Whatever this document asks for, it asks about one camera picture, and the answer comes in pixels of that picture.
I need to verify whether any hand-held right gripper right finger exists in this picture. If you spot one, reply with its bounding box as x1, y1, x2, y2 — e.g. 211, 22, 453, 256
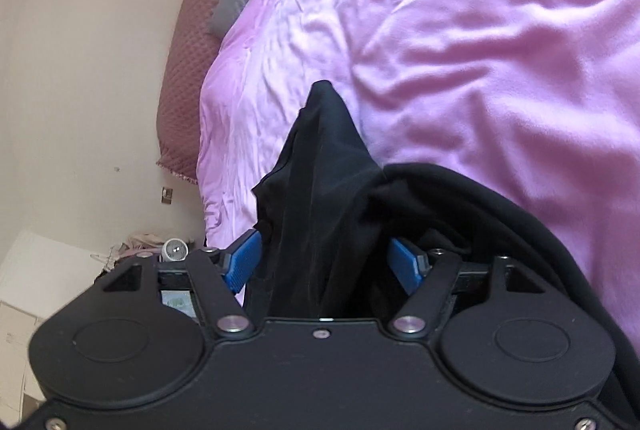
387, 237, 546, 339

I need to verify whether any pink blanket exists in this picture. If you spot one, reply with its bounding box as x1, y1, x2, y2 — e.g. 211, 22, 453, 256
196, 0, 640, 311

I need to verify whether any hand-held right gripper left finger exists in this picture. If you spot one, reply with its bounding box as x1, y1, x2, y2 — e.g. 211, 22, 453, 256
102, 230, 264, 339

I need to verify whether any round white device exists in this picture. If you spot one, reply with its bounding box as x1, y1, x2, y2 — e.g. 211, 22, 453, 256
159, 237, 190, 263

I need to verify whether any maroon quilted bedspread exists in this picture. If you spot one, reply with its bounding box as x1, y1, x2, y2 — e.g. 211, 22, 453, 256
155, 0, 266, 185

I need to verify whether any white nightstand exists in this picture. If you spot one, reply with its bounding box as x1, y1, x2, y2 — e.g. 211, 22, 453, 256
0, 230, 126, 411

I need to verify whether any pinkish clutter pile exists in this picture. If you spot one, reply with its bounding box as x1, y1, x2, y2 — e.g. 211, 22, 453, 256
90, 232, 163, 271

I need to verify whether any grey patterned packet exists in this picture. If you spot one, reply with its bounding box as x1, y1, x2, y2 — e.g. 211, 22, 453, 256
160, 291, 195, 318

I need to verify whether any black garment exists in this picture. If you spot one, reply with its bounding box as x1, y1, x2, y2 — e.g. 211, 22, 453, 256
245, 80, 639, 421

